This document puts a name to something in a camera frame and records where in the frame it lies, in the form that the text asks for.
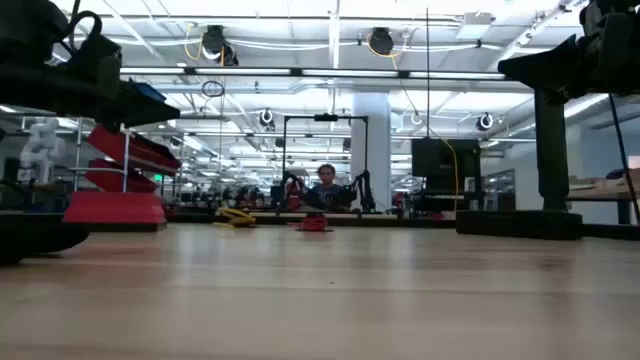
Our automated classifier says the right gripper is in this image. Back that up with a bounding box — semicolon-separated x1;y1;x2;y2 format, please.
498;0;640;101

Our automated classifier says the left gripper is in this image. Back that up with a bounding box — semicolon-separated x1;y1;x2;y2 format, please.
58;66;181;129

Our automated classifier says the yellow cord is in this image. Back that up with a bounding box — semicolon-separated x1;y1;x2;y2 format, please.
213;206;257;230

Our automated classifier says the small black wire spool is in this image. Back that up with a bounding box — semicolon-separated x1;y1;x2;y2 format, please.
298;211;333;233

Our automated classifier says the blue shelf bin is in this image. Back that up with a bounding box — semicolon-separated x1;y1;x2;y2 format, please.
132;82;167;104

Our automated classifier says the metal shelf rack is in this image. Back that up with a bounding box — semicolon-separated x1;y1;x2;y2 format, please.
69;99;185;211

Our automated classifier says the red shelf bin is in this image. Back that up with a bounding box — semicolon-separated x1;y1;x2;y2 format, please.
87;124;182;176
83;158;160;194

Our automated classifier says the white ceiling box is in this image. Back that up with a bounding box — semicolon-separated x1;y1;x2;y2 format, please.
455;12;495;40

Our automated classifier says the wooden work bench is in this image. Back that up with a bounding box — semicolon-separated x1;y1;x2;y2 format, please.
567;168;640;226

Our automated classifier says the black monitor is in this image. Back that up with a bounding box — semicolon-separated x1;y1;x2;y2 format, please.
410;138;482;177

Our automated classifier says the white building column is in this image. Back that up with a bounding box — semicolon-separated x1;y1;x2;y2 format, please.
351;92;393;211

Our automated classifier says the person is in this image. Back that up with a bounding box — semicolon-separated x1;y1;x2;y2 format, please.
301;163;354;211

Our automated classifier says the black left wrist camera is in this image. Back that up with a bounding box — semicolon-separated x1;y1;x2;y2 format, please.
74;32;124;99

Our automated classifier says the black stand with post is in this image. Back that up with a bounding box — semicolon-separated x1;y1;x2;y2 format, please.
455;87;584;240

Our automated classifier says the black ceiling cable reel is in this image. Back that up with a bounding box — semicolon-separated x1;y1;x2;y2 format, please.
367;27;396;57
201;24;240;67

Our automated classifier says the thin black taut cable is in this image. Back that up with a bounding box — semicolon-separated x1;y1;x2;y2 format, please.
607;93;640;224

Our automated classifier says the distant black gantry frame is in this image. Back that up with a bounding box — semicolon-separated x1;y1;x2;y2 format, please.
282;113;370;214

